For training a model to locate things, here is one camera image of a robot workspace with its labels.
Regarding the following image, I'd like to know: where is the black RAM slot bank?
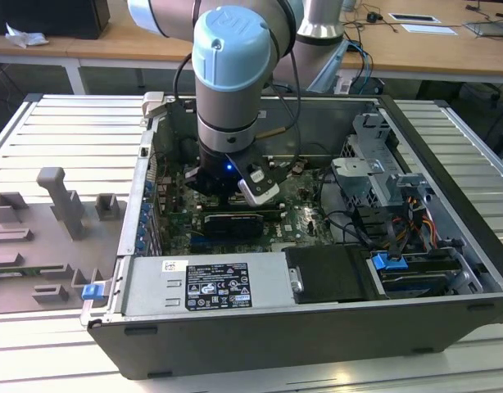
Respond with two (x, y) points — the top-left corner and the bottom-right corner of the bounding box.
(197, 203), (286, 221)

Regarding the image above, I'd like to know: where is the black round cylinder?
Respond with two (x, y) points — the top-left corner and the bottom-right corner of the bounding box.
(179, 137), (200, 160)

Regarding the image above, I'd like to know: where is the black graphics card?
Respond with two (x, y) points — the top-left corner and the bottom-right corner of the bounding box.
(201, 211), (265, 239)

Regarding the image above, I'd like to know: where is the grey case latch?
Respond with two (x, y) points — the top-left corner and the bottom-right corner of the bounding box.
(139, 91), (167, 120)

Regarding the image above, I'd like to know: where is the green motherboard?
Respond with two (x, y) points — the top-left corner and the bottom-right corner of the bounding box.
(159, 157), (338, 255)

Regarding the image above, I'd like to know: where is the silver power supply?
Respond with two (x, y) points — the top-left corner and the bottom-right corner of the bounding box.
(120, 250), (304, 317)

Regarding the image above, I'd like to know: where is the silver metal drive cage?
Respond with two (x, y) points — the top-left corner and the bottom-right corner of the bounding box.
(329, 111), (435, 208)

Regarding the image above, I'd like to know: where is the black plastic shroud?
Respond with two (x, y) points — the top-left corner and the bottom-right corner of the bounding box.
(283, 244), (378, 305)

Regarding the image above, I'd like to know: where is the pale blue teach pendant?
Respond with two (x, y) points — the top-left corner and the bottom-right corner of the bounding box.
(306, 40), (350, 94)

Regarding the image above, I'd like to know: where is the wooden desk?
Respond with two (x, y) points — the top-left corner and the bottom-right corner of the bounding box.
(0, 0), (503, 85)

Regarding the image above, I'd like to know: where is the blue case latch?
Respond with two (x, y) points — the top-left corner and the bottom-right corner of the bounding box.
(81, 284), (102, 303)

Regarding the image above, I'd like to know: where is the black open PC case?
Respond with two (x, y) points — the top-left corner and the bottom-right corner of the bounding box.
(78, 90), (503, 380)

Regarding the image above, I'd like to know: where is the grey parts rack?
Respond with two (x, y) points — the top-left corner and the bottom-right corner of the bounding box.
(0, 166), (129, 316)

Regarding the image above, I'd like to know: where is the hard disk in blue carrier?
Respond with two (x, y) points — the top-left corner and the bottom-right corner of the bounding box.
(365, 250), (461, 298)

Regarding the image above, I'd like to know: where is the black box on desk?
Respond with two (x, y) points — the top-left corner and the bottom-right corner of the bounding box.
(0, 0), (111, 41)

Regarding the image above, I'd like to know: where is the crumpled white paper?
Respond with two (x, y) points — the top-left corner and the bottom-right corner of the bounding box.
(3, 22), (48, 49)

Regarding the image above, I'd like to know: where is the white paper sheet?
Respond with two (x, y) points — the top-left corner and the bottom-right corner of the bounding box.
(400, 23), (458, 36)

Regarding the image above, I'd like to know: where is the clear glass tray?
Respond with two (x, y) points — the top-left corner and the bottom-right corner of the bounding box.
(461, 18), (503, 41)

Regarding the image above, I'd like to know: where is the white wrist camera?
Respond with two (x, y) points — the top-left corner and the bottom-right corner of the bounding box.
(236, 163), (282, 209)

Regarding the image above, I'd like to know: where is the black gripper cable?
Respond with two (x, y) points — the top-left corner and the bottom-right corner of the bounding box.
(173, 51), (304, 169)

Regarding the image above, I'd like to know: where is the blue cable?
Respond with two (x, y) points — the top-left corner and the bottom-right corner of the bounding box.
(344, 40), (374, 96)

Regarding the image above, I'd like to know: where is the black flat data wire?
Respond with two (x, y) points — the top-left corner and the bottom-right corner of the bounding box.
(380, 206), (401, 262)

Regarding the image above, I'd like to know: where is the yellow red wire bundle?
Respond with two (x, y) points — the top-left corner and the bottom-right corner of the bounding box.
(402, 195), (436, 246)

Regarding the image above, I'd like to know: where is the desk cable grommet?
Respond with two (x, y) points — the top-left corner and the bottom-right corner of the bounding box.
(387, 11), (440, 24)

